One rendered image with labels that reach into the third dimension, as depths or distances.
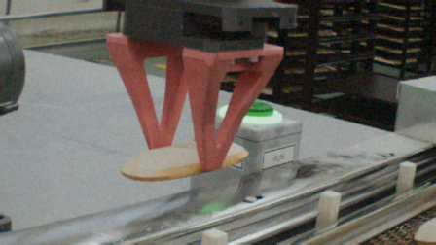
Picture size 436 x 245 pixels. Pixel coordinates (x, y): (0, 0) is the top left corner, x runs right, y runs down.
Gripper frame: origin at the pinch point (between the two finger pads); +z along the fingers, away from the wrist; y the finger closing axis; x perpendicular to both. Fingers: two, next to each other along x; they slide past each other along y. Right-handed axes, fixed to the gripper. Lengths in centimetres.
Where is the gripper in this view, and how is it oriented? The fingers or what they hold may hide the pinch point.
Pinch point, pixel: (185, 148)
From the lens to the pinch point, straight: 55.1
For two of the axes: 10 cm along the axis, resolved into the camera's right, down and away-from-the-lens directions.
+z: -0.8, 9.7, 2.3
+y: -7.6, -2.1, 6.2
